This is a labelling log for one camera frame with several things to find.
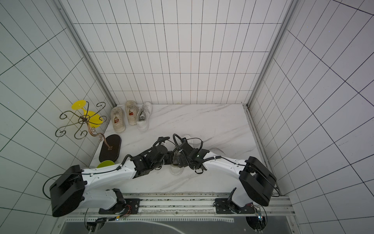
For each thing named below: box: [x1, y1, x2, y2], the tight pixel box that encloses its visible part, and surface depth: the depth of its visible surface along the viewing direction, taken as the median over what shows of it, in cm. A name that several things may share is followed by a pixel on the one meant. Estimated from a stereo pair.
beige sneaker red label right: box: [125, 100, 139, 126], surface depth 109 cm
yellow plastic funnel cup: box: [71, 99, 104, 129], surface depth 75 cm
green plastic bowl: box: [96, 160, 115, 169], surface depth 85 cm
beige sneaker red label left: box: [110, 106, 127, 134], surface depth 105 cm
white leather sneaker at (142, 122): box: [136, 101, 153, 132], surface depth 105 cm
